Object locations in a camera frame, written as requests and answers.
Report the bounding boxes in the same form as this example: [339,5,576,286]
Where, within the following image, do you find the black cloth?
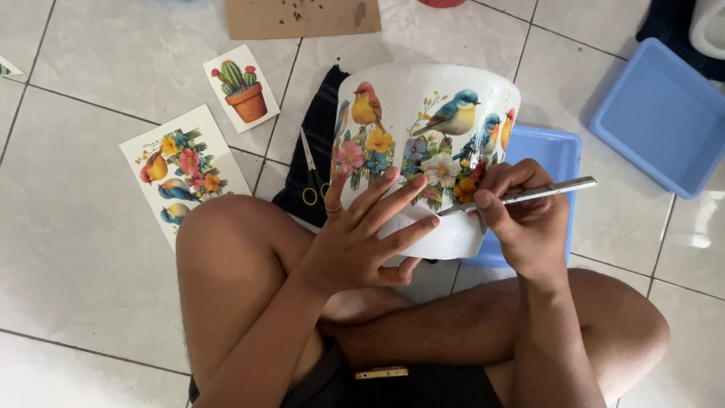
[271,64,351,229]

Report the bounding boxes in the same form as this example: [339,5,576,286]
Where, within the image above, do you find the thin metal blade tool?
[436,176,598,218]

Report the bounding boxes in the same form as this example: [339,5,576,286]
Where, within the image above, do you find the person's leg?
[175,194,415,393]
[333,267,671,408]

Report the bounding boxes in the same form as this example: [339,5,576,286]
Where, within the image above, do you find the brown cardboard sheet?
[225,0,383,41]

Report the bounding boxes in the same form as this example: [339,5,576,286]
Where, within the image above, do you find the bird and flower decal sheet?
[118,104,252,250]

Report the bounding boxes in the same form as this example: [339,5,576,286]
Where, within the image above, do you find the white rounded object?
[689,0,725,61]

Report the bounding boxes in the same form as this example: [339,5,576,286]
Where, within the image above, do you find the white bird decal flower pot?
[330,62,522,261]

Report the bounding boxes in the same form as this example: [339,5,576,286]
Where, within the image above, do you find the cactus decal sheet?
[202,43,282,134]

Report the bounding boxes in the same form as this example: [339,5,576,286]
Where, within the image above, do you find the person's right hand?
[470,158,571,280]

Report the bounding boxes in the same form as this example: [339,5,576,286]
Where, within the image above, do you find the yellow handled scissors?
[299,127,332,207]

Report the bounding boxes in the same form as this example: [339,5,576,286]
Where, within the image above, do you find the person's right leg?
[333,267,671,408]

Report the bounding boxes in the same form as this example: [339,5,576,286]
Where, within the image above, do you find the person's left leg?
[175,194,415,393]

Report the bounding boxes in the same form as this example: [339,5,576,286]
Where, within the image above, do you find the black shorts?
[188,334,506,408]

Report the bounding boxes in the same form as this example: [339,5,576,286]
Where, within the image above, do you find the dark fabric item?
[635,0,725,82]

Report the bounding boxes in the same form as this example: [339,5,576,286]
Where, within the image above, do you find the gold metal object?
[354,366,410,381]

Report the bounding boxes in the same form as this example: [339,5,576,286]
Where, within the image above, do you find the person's left hand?
[295,166,440,297]

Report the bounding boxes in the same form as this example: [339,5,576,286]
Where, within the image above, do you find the blue plastic tray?
[460,125,583,269]
[587,37,725,200]

